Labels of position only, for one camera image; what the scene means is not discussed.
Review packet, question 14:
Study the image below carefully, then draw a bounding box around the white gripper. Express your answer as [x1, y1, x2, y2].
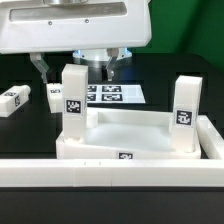
[0, 0, 152, 83]

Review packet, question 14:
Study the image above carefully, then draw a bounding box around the white desk top tray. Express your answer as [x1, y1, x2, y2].
[56, 108, 201, 159]

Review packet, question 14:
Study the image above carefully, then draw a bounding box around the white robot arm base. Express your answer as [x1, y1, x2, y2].
[73, 48, 132, 68]

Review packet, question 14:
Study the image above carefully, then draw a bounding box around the white tag mat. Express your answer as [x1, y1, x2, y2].
[87, 84, 145, 103]

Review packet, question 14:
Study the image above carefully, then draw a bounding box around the white front fence bar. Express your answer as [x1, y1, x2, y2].
[0, 159, 224, 187]

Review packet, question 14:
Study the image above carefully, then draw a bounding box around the white fence bar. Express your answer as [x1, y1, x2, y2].
[196, 115, 224, 160]
[0, 159, 224, 187]

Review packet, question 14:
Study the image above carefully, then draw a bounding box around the white right fence bar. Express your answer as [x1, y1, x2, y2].
[196, 115, 224, 160]

